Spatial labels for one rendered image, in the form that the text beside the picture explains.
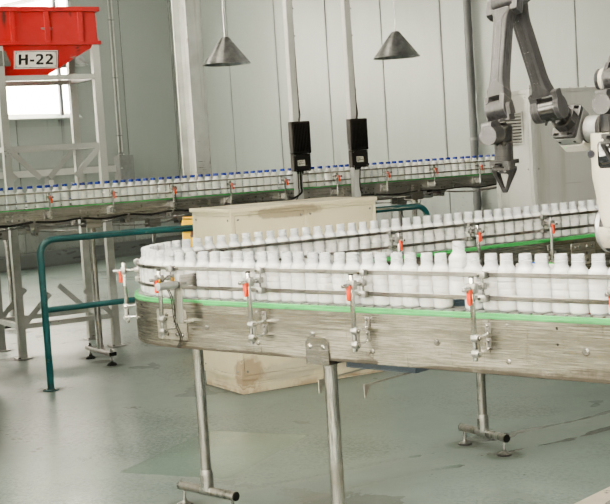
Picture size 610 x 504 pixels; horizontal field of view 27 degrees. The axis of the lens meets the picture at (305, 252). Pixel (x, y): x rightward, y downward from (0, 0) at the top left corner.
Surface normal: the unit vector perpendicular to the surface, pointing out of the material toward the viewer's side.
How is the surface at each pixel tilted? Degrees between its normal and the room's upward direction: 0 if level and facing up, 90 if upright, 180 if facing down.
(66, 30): 90
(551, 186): 90
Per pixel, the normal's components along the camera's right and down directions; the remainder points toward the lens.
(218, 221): -0.87, 0.09
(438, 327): -0.67, 0.10
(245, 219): 0.50, 0.04
